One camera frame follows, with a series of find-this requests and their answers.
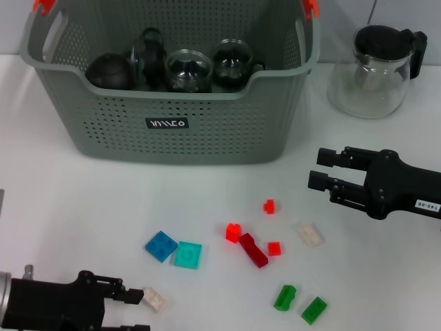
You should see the dark clay teapot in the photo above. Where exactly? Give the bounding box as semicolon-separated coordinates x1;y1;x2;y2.
85;52;134;91

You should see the long dark red block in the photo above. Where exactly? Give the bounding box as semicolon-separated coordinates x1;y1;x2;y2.
238;233;269;268

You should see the grey perforated storage basket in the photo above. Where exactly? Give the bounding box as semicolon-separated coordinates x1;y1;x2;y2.
19;0;321;166

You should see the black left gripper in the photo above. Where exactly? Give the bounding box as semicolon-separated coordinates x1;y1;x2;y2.
0;270;152;331

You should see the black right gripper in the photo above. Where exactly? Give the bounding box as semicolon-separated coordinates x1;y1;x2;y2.
307;146;441;221

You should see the blue building block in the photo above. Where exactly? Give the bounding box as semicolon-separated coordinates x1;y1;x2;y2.
144;230;178;263

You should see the glass carafe with black lid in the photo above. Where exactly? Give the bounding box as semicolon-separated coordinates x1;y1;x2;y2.
326;23;429;120

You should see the teal building block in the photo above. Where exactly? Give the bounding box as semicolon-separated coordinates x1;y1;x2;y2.
174;241;203;270

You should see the black lidded glass jar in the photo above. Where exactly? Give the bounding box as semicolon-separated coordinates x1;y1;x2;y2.
124;28;169;91

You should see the white building block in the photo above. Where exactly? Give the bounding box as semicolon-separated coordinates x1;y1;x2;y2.
141;286;167;312
296;222;327;248

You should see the green flat building block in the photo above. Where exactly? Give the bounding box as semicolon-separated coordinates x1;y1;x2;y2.
300;295;328;325

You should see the green channel building block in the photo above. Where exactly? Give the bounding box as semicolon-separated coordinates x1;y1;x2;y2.
272;284;298;311

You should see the glass teacup with black sleeve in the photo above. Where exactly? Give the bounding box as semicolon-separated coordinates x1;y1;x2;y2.
212;39;266;93
165;49;213;93

